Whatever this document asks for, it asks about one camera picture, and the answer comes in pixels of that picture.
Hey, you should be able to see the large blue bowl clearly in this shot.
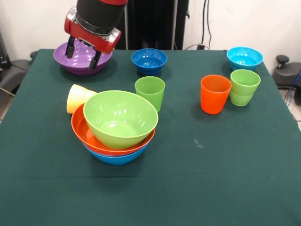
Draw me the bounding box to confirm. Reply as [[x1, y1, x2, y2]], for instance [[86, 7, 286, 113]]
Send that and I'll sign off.
[[82, 141, 150, 166]]

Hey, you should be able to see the wide orange bowl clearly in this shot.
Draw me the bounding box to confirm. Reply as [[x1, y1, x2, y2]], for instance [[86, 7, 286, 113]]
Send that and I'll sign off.
[[71, 103, 156, 157]]

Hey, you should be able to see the purple bowl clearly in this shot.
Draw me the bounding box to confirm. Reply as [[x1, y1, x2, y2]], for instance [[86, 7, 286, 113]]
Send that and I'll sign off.
[[53, 41, 113, 76]]

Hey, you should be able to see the blue cable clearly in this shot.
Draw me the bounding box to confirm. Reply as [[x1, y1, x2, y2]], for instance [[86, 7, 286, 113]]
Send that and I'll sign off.
[[284, 70, 301, 105]]

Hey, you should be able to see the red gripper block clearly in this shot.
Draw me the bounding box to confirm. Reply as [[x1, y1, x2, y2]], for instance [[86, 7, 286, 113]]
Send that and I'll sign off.
[[64, 6, 122, 70]]

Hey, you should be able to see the plain orange cup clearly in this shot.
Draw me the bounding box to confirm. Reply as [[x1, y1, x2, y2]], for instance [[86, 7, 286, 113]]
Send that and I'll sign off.
[[200, 74, 232, 115]]

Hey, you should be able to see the dark green table cloth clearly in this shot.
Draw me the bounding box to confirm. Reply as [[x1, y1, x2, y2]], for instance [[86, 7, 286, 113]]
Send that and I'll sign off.
[[0, 48, 301, 226]]

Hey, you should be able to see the light blue small bowl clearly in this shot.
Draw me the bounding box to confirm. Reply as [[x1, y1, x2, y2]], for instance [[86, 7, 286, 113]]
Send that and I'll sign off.
[[226, 46, 264, 71]]

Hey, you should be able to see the grey chair base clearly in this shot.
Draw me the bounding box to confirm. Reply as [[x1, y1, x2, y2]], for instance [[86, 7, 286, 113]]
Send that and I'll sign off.
[[0, 58, 32, 90]]

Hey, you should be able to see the dark blue small bowl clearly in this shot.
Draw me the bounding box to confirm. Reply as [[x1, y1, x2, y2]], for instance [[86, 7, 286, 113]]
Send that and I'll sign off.
[[131, 48, 168, 77]]

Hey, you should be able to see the ribbed yellow cup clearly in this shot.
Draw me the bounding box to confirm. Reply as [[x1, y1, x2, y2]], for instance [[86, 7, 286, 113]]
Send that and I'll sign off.
[[66, 84, 98, 114]]

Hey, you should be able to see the plain green cup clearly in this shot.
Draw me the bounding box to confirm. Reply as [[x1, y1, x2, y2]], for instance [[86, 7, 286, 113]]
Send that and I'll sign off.
[[134, 76, 166, 113]]

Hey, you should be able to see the black hanging cable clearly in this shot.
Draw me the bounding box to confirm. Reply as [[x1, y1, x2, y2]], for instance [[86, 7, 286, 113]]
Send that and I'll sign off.
[[201, 2, 206, 45], [206, 2, 213, 46]]

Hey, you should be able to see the ribbed green cup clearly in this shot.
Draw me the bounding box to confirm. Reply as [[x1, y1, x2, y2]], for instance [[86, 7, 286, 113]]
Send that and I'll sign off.
[[229, 69, 261, 107]]

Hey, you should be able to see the large green bowl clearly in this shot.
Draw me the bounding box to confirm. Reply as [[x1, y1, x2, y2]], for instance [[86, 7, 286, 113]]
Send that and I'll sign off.
[[83, 90, 159, 150]]

